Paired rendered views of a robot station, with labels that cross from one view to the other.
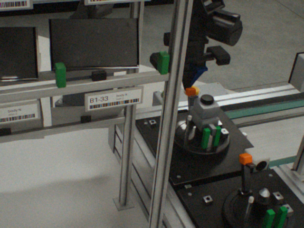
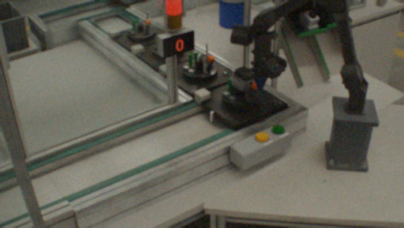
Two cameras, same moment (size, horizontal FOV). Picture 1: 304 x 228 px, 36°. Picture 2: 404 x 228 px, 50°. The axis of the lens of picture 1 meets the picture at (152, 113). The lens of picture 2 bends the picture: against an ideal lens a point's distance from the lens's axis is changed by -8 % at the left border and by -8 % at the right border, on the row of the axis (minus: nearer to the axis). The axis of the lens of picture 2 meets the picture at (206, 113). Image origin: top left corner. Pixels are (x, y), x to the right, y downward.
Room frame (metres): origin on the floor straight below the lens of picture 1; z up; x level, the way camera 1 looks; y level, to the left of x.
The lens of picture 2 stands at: (2.28, -0.50, 1.84)
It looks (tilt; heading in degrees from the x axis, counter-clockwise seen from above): 33 degrees down; 170
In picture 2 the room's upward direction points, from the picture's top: 1 degrees counter-clockwise
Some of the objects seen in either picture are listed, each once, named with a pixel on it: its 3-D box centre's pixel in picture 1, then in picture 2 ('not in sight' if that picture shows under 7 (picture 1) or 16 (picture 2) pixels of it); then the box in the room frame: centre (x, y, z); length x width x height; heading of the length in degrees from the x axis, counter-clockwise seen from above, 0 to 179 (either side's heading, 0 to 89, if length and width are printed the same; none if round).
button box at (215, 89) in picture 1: (190, 101); (261, 146); (1.11, -0.11, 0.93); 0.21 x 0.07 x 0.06; 115
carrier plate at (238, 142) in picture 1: (198, 144); (240, 102); (0.88, -0.12, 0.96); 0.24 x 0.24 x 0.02; 25
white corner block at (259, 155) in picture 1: (256, 159); (202, 97); (0.83, -0.25, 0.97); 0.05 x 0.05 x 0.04; 25
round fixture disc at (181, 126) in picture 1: (200, 137); (240, 97); (0.88, -0.12, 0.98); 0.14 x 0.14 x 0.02
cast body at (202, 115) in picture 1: (207, 112); (239, 76); (0.87, -0.12, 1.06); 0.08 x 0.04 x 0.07; 25
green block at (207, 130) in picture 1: (205, 138); not in sight; (0.83, -0.13, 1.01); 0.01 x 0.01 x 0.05; 25
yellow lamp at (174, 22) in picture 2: not in sight; (174, 19); (0.85, -0.34, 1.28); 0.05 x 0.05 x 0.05
